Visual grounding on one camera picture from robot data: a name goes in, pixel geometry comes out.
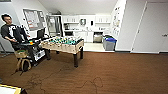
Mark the stainless steel dishwasher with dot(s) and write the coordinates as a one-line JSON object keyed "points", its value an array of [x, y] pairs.
{"points": [[97, 37]]}

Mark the white two-door sink cabinet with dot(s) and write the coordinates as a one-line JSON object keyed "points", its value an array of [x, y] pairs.
{"points": [[86, 36]]}

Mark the green foosball table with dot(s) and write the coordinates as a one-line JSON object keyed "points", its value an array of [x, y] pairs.
{"points": [[63, 45]]}

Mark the black built-in microwave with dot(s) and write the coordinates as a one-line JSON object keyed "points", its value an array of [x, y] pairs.
{"points": [[68, 33]]}

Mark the blue recycling bin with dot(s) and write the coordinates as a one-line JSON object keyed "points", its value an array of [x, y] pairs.
{"points": [[106, 37]]}

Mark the grey bin green lid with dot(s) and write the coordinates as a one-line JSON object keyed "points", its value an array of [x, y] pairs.
{"points": [[108, 40]]}

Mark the grey bin blue lid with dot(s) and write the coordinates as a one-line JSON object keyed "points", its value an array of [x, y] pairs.
{"points": [[110, 45]]}

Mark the black wheeled cart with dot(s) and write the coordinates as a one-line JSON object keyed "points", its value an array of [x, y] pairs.
{"points": [[36, 53]]}

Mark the colourful stacked toy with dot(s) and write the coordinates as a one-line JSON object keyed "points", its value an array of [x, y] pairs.
{"points": [[31, 42]]}

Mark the brown bag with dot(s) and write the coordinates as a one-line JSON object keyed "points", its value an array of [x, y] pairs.
{"points": [[24, 65]]}

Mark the brown cardboard box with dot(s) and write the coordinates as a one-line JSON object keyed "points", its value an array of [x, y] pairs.
{"points": [[21, 54]]}

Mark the white door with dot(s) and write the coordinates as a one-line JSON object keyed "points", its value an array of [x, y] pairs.
{"points": [[151, 28]]}

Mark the person in dark shirt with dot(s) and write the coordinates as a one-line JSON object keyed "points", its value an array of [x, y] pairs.
{"points": [[10, 31]]}

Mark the white wall cabinet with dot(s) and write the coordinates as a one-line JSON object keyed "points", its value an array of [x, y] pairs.
{"points": [[102, 19]]}

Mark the large colourful wall poster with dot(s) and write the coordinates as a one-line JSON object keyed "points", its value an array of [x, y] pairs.
{"points": [[116, 20]]}

